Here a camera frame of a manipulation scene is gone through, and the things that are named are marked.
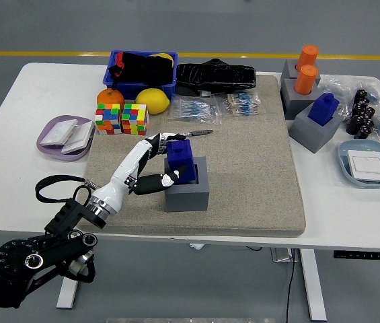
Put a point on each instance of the clear bag of taped resistors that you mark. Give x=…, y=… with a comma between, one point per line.
x=243, y=104

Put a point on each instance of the black grey pen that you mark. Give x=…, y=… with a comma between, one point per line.
x=203, y=132

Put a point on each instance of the grey-brown fabric mat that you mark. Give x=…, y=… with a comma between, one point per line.
x=243, y=168

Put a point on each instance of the white table leg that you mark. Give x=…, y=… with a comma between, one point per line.
x=67, y=292
x=312, y=286

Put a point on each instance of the colourful puzzle cube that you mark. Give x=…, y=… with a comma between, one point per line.
x=135, y=119
x=108, y=119

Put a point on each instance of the blue-grey dish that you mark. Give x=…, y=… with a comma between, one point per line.
x=346, y=161

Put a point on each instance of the grey seal holder block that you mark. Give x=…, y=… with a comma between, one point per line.
x=292, y=101
x=186, y=200
x=307, y=134
x=289, y=70

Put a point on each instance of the black table control panel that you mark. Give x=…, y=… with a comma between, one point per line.
x=361, y=255

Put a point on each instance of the blue plastic bin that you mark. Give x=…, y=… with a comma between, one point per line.
x=136, y=89

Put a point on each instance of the silver box under table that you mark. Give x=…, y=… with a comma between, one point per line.
x=280, y=255

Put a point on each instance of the white wall switch panel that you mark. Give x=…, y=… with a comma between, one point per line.
x=58, y=132
x=366, y=166
x=80, y=138

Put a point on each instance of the orange fruit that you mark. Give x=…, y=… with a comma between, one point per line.
x=110, y=97

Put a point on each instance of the yellow lemon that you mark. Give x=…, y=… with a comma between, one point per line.
x=152, y=101

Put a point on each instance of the clear bag of blue resistors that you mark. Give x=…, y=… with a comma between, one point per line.
x=193, y=109

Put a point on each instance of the blue square seal stamp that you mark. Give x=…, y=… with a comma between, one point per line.
x=183, y=158
x=322, y=109

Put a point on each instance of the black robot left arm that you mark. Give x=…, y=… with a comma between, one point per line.
x=14, y=259

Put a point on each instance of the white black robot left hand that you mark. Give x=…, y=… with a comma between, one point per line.
x=125, y=171

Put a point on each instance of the orange cylinder seal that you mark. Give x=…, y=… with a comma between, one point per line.
x=305, y=80
x=308, y=55

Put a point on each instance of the small white part under table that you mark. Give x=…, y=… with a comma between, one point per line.
x=197, y=246

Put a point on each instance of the yellow curved object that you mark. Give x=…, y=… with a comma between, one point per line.
x=162, y=55

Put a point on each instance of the purple dish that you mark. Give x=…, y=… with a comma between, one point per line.
x=46, y=148

